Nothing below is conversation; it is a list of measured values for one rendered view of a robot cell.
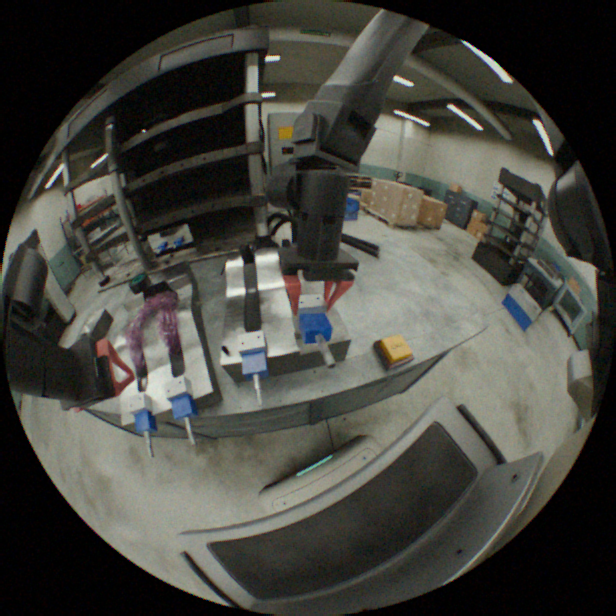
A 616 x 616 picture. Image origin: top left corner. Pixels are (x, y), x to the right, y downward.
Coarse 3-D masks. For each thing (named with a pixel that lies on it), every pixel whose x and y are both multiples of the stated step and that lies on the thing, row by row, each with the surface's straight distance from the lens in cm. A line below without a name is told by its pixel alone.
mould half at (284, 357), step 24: (240, 264) 54; (264, 264) 52; (240, 288) 50; (264, 288) 48; (312, 288) 47; (240, 312) 43; (264, 312) 41; (288, 312) 40; (336, 312) 40; (288, 336) 36; (336, 336) 36; (240, 360) 35; (288, 360) 36; (312, 360) 38; (336, 360) 42
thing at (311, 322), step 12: (300, 300) 29; (312, 300) 29; (324, 300) 30; (300, 312) 28; (312, 312) 28; (324, 312) 29; (300, 324) 28; (312, 324) 26; (324, 324) 27; (312, 336) 26; (324, 336) 27; (324, 348) 24; (324, 360) 24
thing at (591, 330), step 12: (600, 276) 24; (600, 288) 23; (612, 288) 22; (600, 300) 24; (612, 300) 22; (600, 312) 24; (612, 312) 22; (588, 324) 30; (600, 324) 23; (612, 324) 23; (588, 336) 28; (600, 336) 23; (612, 336) 22; (588, 348) 28; (600, 348) 24; (612, 348) 23; (600, 360) 24; (600, 372) 23
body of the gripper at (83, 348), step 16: (48, 352) 23; (64, 352) 25; (80, 352) 25; (96, 352) 25; (48, 368) 22; (64, 368) 24; (80, 368) 25; (48, 384) 23; (64, 384) 24; (80, 384) 25; (96, 384) 23; (64, 400) 26; (80, 400) 26
